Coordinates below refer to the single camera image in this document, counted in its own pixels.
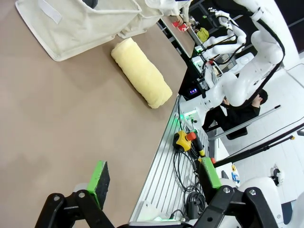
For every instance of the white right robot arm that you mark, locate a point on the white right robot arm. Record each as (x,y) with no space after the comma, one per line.
(237,88)

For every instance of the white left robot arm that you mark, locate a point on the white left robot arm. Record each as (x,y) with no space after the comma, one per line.
(259,190)

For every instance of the yellow emergency stop red button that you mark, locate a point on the yellow emergency stop red button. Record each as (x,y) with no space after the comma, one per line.
(183,141)

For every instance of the yellow rolled towel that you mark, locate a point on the yellow rolled towel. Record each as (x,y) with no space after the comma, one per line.
(142,73)

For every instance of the black power adapter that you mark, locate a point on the black power adapter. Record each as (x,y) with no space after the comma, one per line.
(193,204)

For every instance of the background person white coverall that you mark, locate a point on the background person white coverall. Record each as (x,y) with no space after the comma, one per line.
(181,12)

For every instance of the yellow green background object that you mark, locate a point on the yellow green background object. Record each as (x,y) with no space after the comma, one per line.
(203,34)

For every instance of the silver metal pole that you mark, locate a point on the silver metal pole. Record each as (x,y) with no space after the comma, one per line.
(249,121)

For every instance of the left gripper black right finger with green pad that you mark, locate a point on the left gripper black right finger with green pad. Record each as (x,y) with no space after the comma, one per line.
(210,174)

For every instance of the yellow black hand tool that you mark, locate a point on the yellow black hand tool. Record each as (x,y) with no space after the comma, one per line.
(200,147)

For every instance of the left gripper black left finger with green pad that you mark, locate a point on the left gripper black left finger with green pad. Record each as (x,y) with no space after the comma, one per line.
(98,183)

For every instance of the black control box with lights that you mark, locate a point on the black control box with lights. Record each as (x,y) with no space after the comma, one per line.
(193,91)

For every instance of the red item on background table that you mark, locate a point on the red item on background table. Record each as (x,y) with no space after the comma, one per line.
(180,25)

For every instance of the aluminium slotted base plate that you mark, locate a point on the aluminium slotted base plate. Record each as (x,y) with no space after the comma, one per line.
(161,180)

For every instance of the black tripod leg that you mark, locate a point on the black tripod leg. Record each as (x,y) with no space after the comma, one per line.
(261,148)

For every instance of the brown background table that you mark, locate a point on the brown background table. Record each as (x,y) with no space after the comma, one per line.
(180,38)

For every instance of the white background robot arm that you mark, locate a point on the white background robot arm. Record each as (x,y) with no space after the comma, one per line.
(228,45)

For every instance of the seated person in black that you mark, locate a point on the seated person in black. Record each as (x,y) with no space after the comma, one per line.
(235,116)

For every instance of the white structural column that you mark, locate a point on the white structural column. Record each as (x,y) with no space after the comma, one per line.
(292,28)

